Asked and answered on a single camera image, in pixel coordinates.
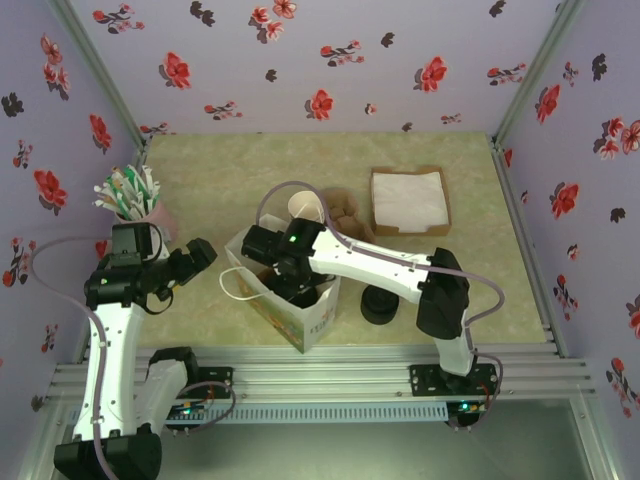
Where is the white paper carrier bag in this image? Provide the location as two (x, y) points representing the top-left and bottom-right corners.
(219, 213), (342, 355)

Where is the pink straw holder cup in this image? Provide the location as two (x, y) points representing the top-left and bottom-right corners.
(117, 202), (180, 246)

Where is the stack of black cup lids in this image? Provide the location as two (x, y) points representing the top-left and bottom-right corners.
(360, 287), (402, 326)

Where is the green wrapped straw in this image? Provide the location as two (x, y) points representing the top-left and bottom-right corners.
(110, 169), (135, 216)
(123, 165), (149, 216)

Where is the brown cardboard napkin tray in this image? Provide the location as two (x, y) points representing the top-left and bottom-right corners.
(369, 165), (454, 237)

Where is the white napkin stack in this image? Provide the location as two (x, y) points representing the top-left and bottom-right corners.
(372, 171), (450, 234)

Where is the black controller board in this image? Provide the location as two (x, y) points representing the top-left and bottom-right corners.
(446, 399), (490, 427)
(163, 402), (207, 427)

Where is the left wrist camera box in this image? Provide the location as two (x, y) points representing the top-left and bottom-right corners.
(148, 225), (172, 262)

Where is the aluminium front frame rail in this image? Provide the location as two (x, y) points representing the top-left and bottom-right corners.
(48, 343), (594, 401)

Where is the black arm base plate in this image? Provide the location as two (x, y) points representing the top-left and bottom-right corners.
(408, 363), (501, 397)
(143, 366), (235, 400)

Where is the white slotted cable duct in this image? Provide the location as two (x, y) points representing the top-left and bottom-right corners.
(66, 402), (450, 426)

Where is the aluminium corner post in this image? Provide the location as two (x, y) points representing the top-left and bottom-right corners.
(492, 0), (585, 146)
(49, 0), (151, 151)

